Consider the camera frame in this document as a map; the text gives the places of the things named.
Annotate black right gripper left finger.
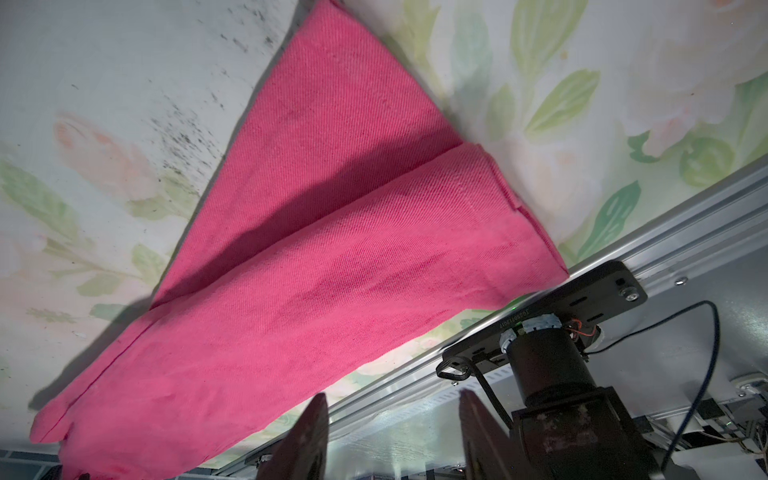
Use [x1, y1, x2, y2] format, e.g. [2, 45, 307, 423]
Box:
[256, 393, 329, 480]

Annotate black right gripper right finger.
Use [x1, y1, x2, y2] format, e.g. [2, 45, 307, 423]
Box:
[459, 390, 528, 480]

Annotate pink long pants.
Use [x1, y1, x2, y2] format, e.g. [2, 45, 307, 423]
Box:
[30, 1, 567, 479]

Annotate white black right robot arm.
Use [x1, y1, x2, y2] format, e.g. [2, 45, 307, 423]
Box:
[437, 316, 664, 479]

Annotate floral table mat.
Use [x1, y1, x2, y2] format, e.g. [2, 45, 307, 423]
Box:
[1, 1, 767, 451]

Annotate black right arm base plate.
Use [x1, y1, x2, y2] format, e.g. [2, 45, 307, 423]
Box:
[436, 260, 648, 382]

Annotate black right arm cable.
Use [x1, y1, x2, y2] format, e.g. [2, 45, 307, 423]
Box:
[581, 299, 721, 475]

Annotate aluminium front rail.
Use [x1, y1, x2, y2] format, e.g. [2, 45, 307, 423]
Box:
[209, 155, 768, 478]

